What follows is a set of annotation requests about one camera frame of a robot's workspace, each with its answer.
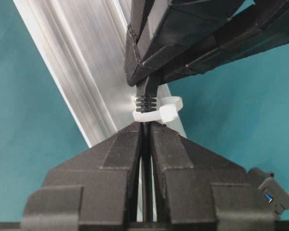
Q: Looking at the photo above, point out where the silver aluminium rail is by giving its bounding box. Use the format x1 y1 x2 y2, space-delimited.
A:
13 0 188 147

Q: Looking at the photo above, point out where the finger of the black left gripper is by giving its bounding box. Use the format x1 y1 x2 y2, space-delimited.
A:
124 0 258 86
161 0 289 84

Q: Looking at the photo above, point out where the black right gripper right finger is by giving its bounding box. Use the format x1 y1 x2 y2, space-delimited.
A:
150 122 275 231

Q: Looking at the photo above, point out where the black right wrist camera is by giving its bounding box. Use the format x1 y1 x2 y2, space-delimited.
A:
248 167 289 216

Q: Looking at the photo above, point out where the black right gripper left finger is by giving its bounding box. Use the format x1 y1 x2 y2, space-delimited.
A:
21 122 142 231

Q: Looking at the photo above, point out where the black USB cable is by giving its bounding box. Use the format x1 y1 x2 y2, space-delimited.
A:
134 72 158 223

